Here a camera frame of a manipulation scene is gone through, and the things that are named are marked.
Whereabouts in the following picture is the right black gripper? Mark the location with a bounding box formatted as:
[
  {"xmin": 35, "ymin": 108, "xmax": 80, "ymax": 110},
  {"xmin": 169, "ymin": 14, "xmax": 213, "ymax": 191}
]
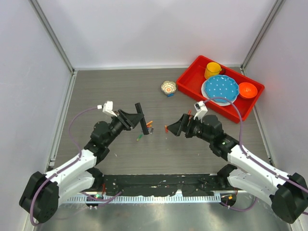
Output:
[{"xmin": 167, "ymin": 114, "xmax": 213, "ymax": 143}]

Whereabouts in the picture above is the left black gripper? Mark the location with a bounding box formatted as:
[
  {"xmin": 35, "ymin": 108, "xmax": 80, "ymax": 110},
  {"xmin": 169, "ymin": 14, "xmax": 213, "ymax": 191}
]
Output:
[{"xmin": 104, "ymin": 109, "xmax": 143, "ymax": 146}]

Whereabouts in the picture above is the black remote control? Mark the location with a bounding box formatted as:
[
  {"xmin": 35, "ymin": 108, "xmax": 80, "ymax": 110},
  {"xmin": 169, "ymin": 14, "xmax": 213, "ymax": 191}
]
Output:
[{"xmin": 135, "ymin": 103, "xmax": 149, "ymax": 135}]

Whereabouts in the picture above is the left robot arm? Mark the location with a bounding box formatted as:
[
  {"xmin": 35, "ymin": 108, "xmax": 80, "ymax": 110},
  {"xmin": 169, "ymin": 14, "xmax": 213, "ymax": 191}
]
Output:
[{"xmin": 19, "ymin": 103, "xmax": 148, "ymax": 226}]

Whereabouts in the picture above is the small patterned bowl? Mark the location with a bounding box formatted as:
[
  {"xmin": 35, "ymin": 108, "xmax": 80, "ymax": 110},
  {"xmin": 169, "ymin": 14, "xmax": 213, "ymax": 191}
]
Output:
[{"xmin": 160, "ymin": 80, "xmax": 177, "ymax": 95}]

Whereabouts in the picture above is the red plastic tray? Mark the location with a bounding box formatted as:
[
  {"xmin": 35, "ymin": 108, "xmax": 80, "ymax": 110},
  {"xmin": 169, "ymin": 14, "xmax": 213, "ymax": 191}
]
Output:
[{"xmin": 176, "ymin": 55, "xmax": 265, "ymax": 123}]

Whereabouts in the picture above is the blue dotted plate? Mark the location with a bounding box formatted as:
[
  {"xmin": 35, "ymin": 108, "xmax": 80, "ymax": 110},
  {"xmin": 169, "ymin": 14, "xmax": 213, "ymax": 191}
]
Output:
[{"xmin": 203, "ymin": 75, "xmax": 239, "ymax": 103}]

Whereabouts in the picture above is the yellow mug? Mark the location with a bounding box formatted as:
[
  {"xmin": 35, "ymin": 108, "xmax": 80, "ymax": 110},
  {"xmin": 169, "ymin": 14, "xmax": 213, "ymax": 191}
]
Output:
[{"xmin": 204, "ymin": 62, "xmax": 226, "ymax": 79}]

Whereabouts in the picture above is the orange bowl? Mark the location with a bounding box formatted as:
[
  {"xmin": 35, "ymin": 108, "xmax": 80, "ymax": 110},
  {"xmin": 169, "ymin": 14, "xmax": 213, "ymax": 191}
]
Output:
[{"xmin": 239, "ymin": 82, "xmax": 258, "ymax": 99}]

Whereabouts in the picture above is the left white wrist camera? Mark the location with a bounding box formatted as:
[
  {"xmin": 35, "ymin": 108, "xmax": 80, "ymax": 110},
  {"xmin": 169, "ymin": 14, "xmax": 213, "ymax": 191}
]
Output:
[{"xmin": 97, "ymin": 101, "xmax": 117, "ymax": 117}]

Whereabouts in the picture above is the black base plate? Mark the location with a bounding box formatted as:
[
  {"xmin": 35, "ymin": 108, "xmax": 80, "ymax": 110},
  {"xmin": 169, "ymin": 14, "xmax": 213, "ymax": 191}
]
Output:
[{"xmin": 103, "ymin": 174, "xmax": 235, "ymax": 197}]

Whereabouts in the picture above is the white cable duct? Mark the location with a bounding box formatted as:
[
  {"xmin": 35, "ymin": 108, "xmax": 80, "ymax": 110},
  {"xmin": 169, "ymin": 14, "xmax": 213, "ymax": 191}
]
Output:
[{"xmin": 64, "ymin": 193, "xmax": 221, "ymax": 204}]

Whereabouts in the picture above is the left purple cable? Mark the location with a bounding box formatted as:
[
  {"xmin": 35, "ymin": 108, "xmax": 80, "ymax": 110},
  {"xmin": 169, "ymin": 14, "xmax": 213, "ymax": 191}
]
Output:
[{"xmin": 28, "ymin": 107, "xmax": 121, "ymax": 226}]

